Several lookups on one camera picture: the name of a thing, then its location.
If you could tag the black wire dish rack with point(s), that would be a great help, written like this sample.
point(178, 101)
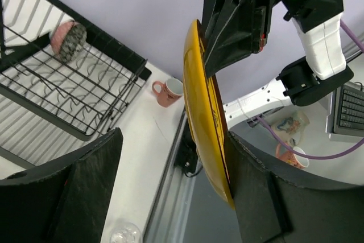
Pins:
point(49, 108)

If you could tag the clear glass cup right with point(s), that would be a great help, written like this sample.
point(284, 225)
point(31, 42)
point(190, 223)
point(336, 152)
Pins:
point(126, 232)

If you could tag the floral patterned bowl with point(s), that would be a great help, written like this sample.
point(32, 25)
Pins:
point(68, 40)

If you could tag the aluminium rail frame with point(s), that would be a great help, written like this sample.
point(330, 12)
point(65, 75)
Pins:
point(169, 213)

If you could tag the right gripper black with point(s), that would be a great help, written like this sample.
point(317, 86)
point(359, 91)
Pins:
point(234, 29)

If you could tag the black computer keyboard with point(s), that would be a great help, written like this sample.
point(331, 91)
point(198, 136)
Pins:
point(344, 122)

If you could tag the pink white mug on floor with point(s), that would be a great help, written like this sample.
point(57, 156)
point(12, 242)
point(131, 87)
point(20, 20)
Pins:
point(290, 158)

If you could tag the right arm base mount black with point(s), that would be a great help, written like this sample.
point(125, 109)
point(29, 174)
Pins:
point(187, 159)

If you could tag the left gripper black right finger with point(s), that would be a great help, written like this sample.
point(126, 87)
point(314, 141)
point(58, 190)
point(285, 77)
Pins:
point(276, 202)

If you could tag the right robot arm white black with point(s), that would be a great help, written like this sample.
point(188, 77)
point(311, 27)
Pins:
point(305, 81)

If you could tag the yellow patterned plate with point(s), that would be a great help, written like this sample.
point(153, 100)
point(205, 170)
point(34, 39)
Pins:
point(205, 115)

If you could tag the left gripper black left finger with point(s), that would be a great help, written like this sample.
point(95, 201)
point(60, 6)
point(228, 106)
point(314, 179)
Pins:
point(65, 199)

